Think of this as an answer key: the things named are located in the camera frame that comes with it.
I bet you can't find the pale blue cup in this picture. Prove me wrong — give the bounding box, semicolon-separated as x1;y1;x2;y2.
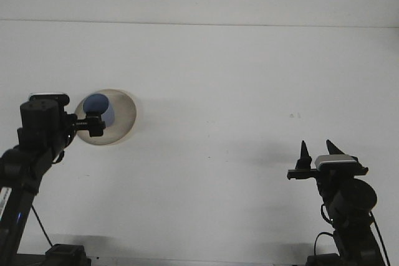
82;92;117;127

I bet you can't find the pale round plate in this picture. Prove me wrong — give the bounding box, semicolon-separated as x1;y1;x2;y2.
74;88;138;146

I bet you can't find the dark brown base platform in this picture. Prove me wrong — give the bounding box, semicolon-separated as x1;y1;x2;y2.
15;253;47;266

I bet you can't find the grey gripper camera box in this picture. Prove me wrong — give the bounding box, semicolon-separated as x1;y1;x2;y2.
29;92;70;103
314;154;360;173

